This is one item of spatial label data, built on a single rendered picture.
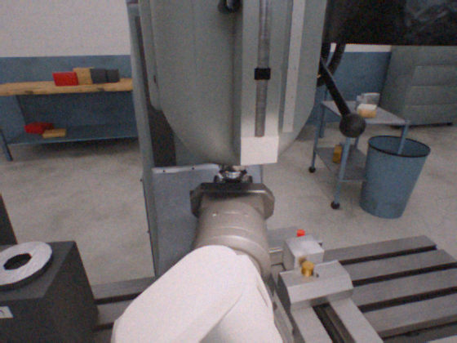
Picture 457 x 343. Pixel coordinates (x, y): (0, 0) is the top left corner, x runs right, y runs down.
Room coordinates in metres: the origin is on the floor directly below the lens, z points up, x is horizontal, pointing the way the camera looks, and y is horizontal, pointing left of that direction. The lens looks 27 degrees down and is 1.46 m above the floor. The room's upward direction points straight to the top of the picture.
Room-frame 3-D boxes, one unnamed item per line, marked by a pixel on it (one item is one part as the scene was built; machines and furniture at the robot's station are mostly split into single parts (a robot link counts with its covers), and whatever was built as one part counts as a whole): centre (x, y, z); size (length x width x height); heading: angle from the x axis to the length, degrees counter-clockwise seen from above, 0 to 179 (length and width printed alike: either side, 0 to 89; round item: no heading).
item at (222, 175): (0.39, 0.00, 1.26); 0.05 x 0.05 x 0.01
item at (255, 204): (0.30, 0.00, 1.24); 0.13 x 0.12 x 0.10; 88
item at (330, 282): (0.37, -0.16, 1.05); 0.12 x 0.06 x 0.04; 104
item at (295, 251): (0.42, -0.14, 1.07); 0.06 x 0.05 x 0.06; 104
